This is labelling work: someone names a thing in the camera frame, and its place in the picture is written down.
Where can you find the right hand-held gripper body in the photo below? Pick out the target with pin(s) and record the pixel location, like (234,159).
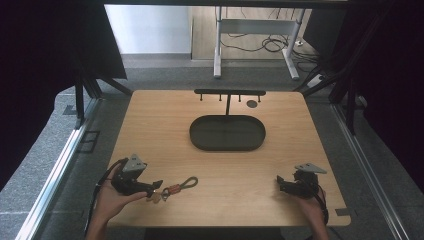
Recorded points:
(305,182)

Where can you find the black key holder with tray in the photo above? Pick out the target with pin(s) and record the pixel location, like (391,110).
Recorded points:
(227,133)

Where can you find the person's left hand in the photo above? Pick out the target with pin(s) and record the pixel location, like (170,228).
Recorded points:
(111,205)

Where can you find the white power strip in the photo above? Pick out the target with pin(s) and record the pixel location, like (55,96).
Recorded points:
(315,80)

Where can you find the black metal frame struts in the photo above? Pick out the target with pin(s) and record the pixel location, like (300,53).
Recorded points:
(350,103)
(79,100)

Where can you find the white metal desk frame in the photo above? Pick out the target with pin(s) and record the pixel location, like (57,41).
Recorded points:
(255,26)

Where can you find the aluminium rail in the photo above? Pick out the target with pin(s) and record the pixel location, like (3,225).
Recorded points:
(56,173)
(366,173)

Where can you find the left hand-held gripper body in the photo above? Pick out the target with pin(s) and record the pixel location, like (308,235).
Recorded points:
(128,181)

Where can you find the black tape square outline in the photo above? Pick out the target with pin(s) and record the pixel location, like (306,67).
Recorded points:
(80,146)

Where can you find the grey tape piece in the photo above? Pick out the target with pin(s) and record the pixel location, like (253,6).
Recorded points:
(342,212)

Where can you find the grey round table grommet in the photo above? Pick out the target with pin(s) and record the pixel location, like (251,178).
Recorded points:
(252,103)

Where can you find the person's right hand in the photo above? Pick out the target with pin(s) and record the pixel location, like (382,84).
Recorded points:
(309,207)

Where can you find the dark curtain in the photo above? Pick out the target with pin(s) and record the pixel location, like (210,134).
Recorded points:
(40,66)
(393,73)

